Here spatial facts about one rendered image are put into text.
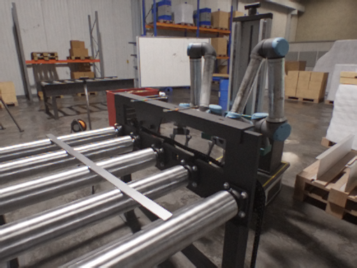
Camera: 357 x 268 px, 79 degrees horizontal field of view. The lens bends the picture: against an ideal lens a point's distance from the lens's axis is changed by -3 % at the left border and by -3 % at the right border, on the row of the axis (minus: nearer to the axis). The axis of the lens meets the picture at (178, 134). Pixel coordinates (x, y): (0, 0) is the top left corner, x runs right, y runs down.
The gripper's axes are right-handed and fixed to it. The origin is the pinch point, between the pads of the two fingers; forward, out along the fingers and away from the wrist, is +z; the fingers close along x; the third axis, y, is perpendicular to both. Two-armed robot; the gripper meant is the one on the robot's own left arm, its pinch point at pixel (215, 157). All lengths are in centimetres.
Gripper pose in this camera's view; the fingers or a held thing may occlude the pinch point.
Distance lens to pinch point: 160.4
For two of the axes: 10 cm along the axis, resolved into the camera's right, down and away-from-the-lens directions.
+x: 6.0, 3.6, -7.1
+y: -7.0, -1.9, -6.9
